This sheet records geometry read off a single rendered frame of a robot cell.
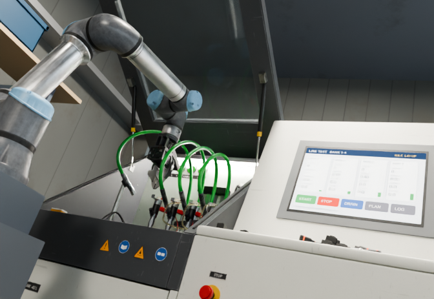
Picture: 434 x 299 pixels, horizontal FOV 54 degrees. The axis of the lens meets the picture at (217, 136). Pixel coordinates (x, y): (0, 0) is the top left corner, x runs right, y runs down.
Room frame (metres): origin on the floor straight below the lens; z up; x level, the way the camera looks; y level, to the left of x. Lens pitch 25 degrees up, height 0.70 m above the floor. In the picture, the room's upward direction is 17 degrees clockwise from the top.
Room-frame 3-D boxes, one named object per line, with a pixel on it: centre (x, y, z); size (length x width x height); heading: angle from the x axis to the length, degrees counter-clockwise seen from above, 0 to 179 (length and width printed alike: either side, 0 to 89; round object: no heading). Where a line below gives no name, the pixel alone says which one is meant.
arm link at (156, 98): (1.49, 0.23, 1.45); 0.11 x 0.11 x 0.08; 49
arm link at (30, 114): (1.03, 0.49, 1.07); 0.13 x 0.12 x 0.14; 49
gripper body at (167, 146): (1.57, 0.18, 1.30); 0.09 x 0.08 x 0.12; 149
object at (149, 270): (1.43, 0.27, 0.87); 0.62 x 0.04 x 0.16; 59
